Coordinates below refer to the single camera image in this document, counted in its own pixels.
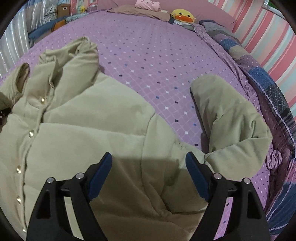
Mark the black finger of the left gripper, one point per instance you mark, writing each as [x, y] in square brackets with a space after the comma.
[3, 114]

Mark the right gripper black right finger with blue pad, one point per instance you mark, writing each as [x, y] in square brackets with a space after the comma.
[234, 210]

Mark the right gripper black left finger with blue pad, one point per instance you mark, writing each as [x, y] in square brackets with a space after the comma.
[62, 210]

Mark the beige puffer jacket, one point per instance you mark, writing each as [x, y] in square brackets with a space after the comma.
[66, 114]

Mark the silver striped curtain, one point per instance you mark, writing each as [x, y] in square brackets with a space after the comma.
[15, 40]

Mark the blue cloth beside bed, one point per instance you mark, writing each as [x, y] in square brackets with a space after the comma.
[41, 30]

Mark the patchwork blue purple quilt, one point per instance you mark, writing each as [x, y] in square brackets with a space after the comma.
[280, 201]

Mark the brown cardboard box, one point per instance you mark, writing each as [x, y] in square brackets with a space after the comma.
[63, 10]

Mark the brown pillow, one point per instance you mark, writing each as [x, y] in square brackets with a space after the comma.
[132, 10]

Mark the purple diamond pattern bedsheet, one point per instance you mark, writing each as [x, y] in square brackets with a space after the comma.
[157, 60]

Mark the pink folded cloth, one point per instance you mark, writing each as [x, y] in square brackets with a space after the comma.
[148, 5]

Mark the yellow duck plush toy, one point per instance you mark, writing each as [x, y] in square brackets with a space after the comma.
[183, 15]

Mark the pink headboard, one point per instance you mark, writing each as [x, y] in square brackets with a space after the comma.
[202, 10]

